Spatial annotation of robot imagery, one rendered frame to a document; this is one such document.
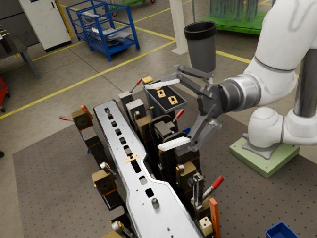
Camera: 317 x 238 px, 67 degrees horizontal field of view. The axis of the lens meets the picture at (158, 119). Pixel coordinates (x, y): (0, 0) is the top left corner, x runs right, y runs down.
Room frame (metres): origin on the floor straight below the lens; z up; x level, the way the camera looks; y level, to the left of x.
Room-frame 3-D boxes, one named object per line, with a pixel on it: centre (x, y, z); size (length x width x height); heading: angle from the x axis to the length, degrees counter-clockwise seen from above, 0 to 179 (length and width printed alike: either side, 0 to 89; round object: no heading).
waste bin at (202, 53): (3.72, -0.98, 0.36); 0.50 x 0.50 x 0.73
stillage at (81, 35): (7.15, 1.15, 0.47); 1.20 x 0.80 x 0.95; 23
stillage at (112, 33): (5.85, 0.63, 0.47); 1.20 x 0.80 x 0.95; 26
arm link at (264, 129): (1.02, -0.60, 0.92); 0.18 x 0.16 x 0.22; 57
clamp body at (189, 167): (0.73, -0.08, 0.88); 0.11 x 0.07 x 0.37; 106
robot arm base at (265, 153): (1.05, -0.58, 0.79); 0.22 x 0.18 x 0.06; 34
